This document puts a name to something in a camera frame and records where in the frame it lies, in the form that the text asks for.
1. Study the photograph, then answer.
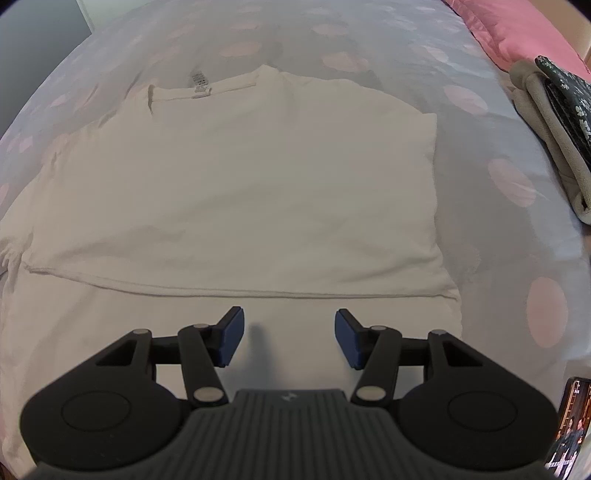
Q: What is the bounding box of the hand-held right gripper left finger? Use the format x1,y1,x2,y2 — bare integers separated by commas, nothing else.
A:
96,306,245,408

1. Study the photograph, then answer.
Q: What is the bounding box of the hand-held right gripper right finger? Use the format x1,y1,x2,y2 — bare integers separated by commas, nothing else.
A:
333,308,485,408

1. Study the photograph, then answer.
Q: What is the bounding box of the white t-shirt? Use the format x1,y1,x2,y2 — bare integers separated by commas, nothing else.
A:
0,65,465,467

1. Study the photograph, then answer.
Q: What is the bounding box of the smartphone with lit screen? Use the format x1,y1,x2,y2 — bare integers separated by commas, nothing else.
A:
545,377,591,476

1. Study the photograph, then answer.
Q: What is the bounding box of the grey folded garment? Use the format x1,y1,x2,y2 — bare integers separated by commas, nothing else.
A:
509,59,591,224

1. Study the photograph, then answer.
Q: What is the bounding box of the dark floral folded cloth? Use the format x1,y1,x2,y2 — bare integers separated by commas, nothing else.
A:
534,55,591,167

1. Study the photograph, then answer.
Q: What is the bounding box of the pink pillow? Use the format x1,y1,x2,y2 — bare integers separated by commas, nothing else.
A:
443,0,591,81

